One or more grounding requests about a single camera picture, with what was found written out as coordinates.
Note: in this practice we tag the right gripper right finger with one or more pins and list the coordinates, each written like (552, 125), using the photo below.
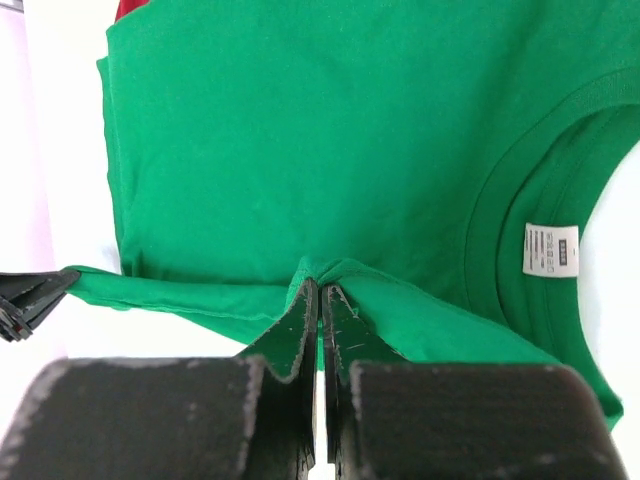
(389, 418)

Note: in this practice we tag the folded red t-shirt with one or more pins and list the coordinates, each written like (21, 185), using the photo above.
(125, 7)

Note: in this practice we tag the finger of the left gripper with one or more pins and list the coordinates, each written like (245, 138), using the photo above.
(28, 298)

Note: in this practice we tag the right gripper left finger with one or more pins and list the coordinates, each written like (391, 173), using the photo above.
(250, 416)

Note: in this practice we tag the green t-shirt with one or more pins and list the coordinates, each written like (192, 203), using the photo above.
(424, 155)

